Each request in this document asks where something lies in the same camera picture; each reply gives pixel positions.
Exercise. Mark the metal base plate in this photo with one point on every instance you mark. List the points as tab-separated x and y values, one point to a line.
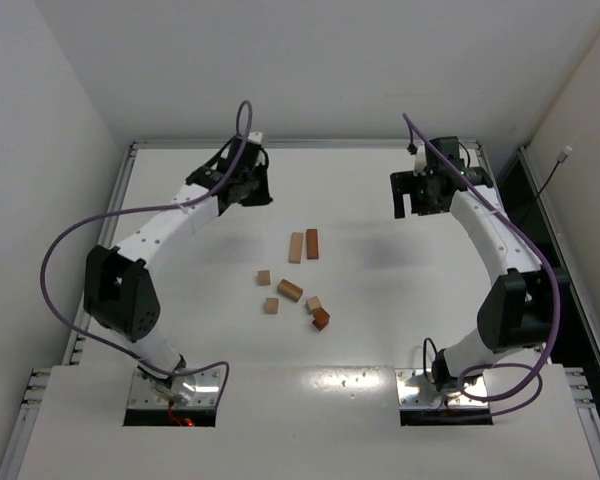
417	394
194	392

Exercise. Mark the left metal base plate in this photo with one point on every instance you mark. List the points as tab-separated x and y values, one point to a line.
194	392

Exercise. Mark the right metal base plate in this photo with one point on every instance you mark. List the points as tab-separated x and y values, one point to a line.
417	394

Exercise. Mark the long dark wood block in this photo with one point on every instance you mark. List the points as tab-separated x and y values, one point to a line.
312	244

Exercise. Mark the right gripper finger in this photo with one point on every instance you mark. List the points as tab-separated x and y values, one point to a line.
400	198
402	182

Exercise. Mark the long light wood block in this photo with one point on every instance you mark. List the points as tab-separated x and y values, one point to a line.
296	248

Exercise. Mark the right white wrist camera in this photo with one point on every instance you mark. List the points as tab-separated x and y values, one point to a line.
420	162

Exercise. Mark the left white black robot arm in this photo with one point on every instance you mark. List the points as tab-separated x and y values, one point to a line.
119	289

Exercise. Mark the small dark wood cube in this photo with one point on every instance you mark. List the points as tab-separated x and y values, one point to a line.
321	318

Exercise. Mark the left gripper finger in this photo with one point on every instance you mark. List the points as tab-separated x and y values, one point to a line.
232	195
259	194

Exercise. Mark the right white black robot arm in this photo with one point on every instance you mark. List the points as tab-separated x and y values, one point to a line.
522	309

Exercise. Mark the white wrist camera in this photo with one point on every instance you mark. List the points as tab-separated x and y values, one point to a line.
256	138
420	162

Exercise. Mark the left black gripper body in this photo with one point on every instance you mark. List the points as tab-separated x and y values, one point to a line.
259	187

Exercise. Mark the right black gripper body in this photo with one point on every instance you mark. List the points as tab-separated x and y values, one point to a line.
406	185

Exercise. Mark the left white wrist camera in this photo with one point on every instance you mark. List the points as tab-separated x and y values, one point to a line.
256	138

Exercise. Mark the small light cube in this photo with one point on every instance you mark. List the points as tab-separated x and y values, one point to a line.
271	305
313	303
263	278

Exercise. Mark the aluminium table frame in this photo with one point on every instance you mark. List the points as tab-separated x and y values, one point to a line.
330	334

